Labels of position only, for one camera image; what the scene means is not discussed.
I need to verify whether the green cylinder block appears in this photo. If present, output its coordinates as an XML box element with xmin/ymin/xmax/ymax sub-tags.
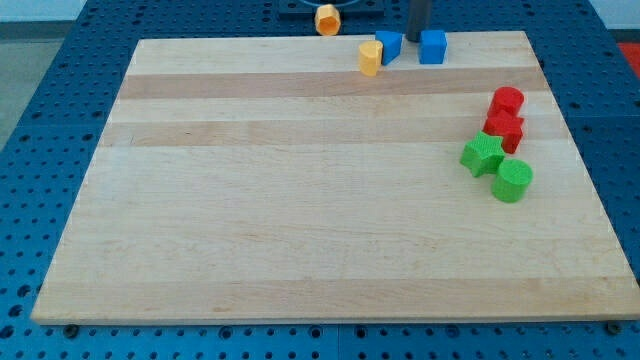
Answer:
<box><xmin>491</xmin><ymin>159</ymin><xmax>533</xmax><ymax>203</ymax></box>

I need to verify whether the wooden board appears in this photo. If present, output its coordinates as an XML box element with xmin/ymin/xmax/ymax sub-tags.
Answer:
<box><xmin>32</xmin><ymin>31</ymin><xmax>639</xmax><ymax>325</ymax></box>

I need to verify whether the green star block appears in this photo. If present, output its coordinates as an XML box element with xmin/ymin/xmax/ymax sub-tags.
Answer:
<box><xmin>459</xmin><ymin>131</ymin><xmax>506</xmax><ymax>177</ymax></box>

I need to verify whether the red cylinder block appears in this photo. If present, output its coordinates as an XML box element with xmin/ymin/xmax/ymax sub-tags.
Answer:
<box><xmin>487</xmin><ymin>86</ymin><xmax>525</xmax><ymax>117</ymax></box>

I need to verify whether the blue cube block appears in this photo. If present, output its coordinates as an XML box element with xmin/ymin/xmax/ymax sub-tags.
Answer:
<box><xmin>418</xmin><ymin>30</ymin><xmax>448</xmax><ymax>64</ymax></box>

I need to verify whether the yellow heart block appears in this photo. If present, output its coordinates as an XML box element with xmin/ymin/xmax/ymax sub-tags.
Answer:
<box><xmin>358</xmin><ymin>40</ymin><xmax>383</xmax><ymax>77</ymax></box>

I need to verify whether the blue wedge block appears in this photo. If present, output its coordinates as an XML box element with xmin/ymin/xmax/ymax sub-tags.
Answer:
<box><xmin>375</xmin><ymin>30</ymin><xmax>404</xmax><ymax>66</ymax></box>

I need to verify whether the red star block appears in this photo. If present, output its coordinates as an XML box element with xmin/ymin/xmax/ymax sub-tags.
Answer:
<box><xmin>483</xmin><ymin>110</ymin><xmax>524</xmax><ymax>154</ymax></box>

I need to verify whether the yellow hexagon block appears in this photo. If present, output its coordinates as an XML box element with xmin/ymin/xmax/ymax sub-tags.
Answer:
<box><xmin>314</xmin><ymin>4</ymin><xmax>341</xmax><ymax>36</ymax></box>

